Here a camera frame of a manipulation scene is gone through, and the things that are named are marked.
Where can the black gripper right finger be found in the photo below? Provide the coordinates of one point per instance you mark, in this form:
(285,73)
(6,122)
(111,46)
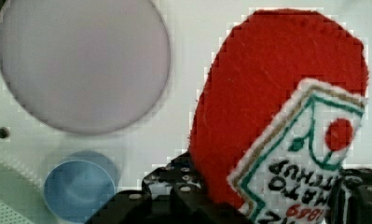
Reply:
(351,199)

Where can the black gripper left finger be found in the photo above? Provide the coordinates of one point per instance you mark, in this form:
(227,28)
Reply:
(171,194)

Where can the blue small bowl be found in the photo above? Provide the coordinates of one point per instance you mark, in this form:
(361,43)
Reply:
(77,187)

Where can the lavender round plate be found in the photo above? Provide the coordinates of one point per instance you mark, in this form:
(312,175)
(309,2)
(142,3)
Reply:
(84,66)

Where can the green colander bowl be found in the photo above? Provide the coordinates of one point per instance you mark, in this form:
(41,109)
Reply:
(21,202)

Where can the red plush ketchup bottle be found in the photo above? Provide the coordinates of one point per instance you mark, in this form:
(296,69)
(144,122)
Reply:
(282,103)

